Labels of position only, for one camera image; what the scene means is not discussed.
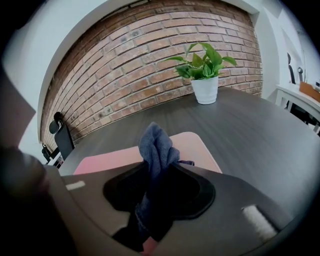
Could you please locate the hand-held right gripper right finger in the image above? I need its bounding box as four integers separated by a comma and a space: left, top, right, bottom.
149, 161, 294, 256

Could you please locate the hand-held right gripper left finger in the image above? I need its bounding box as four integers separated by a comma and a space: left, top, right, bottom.
46, 161, 153, 256

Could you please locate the pink desk mat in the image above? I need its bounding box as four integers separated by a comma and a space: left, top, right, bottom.
73, 132, 223, 253

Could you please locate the dark blue cloth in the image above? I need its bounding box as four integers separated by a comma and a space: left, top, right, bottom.
134, 121, 195, 252

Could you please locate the black office chair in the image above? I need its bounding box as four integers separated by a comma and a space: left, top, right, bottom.
41, 111, 76, 166

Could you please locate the green plant in white pot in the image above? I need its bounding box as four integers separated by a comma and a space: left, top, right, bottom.
162, 42, 238, 105

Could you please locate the white side table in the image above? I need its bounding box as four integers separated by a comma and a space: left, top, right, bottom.
274, 82, 320, 137

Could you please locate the orange box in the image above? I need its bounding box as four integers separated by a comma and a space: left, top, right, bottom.
299, 81, 320, 103

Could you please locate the white wire rack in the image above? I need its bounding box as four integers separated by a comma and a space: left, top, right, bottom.
46, 149, 64, 169

